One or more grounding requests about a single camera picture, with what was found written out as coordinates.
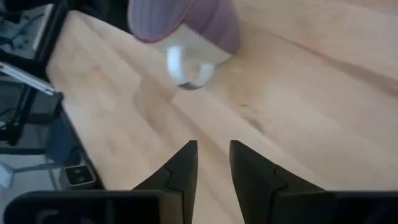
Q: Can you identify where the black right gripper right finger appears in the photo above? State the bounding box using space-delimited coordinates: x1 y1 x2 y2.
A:
229 139 336 224

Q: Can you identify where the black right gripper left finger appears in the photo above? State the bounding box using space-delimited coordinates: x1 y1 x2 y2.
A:
131 139 200 224

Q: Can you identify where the lilac and white mug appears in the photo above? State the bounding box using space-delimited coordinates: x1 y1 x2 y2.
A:
126 0 241 91

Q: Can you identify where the silver metal bar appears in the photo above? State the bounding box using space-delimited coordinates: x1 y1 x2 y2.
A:
0 61 57 96

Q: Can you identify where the black table edge rail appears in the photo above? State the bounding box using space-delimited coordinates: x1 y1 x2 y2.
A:
32 0 105 190

